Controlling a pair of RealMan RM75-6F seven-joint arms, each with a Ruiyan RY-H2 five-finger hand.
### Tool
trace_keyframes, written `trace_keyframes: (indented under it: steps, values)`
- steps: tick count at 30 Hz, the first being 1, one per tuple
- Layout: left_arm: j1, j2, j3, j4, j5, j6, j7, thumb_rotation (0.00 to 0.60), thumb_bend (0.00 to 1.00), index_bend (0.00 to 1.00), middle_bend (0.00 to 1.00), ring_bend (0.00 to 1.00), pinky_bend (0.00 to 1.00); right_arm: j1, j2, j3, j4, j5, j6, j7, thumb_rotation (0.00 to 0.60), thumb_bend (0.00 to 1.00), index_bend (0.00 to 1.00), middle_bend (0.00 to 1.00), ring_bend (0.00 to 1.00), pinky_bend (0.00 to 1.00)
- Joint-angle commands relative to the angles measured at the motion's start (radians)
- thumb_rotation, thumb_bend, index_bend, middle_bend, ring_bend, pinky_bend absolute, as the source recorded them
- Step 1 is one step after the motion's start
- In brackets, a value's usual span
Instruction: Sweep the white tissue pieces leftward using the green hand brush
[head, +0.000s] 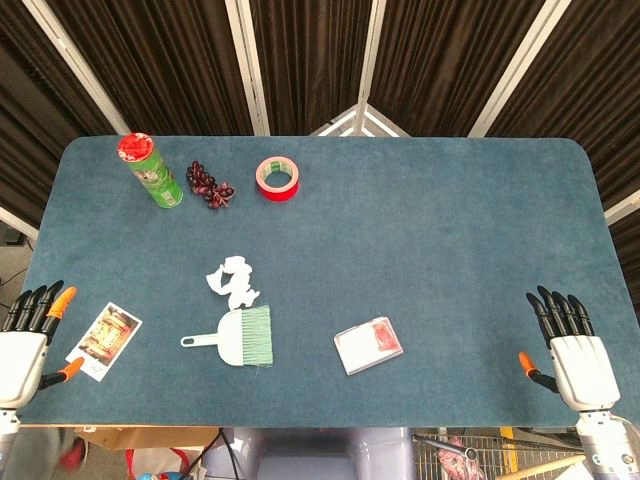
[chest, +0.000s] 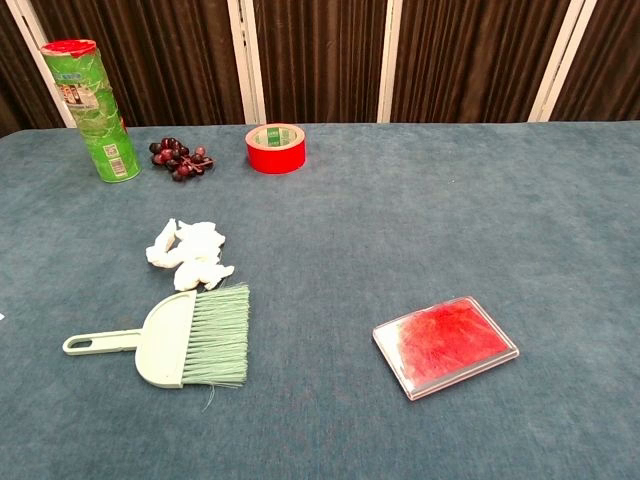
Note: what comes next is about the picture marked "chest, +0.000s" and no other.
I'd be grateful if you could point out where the green chip can red lid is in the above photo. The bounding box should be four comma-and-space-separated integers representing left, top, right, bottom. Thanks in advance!
39, 38, 143, 184

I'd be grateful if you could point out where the brown pleated curtain panel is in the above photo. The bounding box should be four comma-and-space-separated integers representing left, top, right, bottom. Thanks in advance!
0, 0, 66, 139
252, 0, 389, 125
389, 0, 572, 124
29, 0, 247, 129
548, 0, 640, 122

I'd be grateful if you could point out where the white screen frame post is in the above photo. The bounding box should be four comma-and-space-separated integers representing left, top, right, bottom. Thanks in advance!
226, 0, 267, 125
5, 0, 77, 129
527, 0, 599, 123
376, 0, 404, 124

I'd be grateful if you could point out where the red tape roll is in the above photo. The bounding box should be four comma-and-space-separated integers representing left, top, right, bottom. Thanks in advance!
244, 122, 307, 175

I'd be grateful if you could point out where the clear case with red feather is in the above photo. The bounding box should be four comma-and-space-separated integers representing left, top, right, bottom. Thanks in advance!
372, 295, 521, 403

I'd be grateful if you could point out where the blue felt table cover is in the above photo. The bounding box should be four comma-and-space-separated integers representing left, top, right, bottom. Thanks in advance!
0, 119, 640, 480

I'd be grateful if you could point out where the dark red grape bunch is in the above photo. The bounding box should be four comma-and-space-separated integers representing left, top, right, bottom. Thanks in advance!
148, 137, 216, 183

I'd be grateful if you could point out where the mint green hand brush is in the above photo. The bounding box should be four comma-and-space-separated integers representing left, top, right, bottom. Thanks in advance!
61, 282, 251, 412

